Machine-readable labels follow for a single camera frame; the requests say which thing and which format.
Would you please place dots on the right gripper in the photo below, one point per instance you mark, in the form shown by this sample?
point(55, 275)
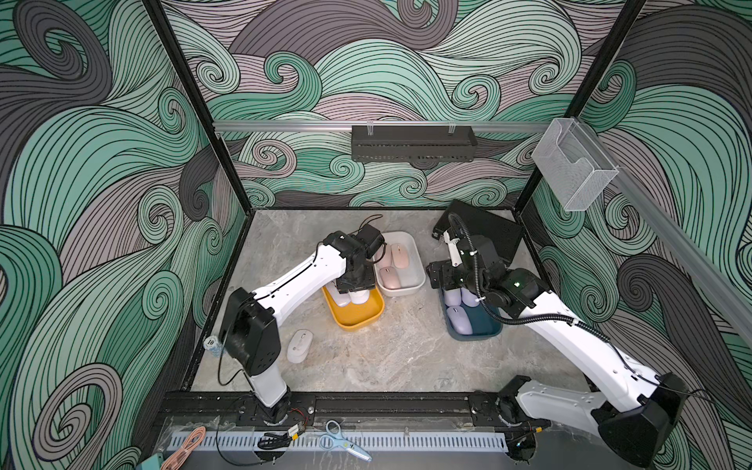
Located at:
point(445, 266)

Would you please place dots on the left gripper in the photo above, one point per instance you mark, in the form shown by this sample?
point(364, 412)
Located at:
point(368, 282)

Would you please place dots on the purple rounded mouse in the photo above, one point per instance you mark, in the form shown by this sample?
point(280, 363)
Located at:
point(468, 298)
point(453, 298)

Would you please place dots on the peach mouse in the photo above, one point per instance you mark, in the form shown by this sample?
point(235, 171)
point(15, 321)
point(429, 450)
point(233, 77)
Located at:
point(400, 256)

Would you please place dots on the white storage box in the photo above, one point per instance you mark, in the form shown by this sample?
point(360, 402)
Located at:
point(412, 278)

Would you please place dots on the pale lilac white mouse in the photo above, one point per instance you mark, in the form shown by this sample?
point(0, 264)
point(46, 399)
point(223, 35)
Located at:
point(339, 299)

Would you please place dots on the purple slim mouse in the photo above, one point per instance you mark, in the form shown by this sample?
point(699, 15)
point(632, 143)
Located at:
point(459, 320)

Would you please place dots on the dark teal storage box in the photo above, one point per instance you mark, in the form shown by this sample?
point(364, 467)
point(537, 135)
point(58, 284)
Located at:
point(483, 326)

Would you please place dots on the yellow storage box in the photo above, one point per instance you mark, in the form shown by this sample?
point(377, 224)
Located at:
point(353, 316)

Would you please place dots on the pink rounded mouse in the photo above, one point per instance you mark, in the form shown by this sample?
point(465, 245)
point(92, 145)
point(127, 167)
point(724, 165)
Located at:
point(385, 260)

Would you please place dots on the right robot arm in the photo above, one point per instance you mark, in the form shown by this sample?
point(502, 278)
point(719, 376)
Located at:
point(632, 408)

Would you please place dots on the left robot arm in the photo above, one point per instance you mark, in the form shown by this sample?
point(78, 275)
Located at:
point(250, 326)

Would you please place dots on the black briefcase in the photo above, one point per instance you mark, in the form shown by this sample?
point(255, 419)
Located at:
point(506, 235)

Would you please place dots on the small clear bottle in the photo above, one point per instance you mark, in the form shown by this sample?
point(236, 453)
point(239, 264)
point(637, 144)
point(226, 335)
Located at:
point(212, 345)

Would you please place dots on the black wall shelf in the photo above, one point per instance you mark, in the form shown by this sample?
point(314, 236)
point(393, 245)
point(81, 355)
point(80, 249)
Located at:
point(413, 145)

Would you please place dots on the clear mesh wall bin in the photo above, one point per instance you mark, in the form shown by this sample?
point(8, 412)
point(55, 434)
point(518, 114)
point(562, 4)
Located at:
point(574, 163)

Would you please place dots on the aluminium wall rail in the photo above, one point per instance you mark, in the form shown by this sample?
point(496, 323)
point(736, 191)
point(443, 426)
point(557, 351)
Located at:
point(299, 125)

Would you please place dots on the blue handled scissors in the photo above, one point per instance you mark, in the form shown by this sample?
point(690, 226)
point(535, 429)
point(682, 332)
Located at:
point(333, 437)

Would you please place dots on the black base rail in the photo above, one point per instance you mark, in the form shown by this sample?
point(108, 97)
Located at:
point(477, 408)

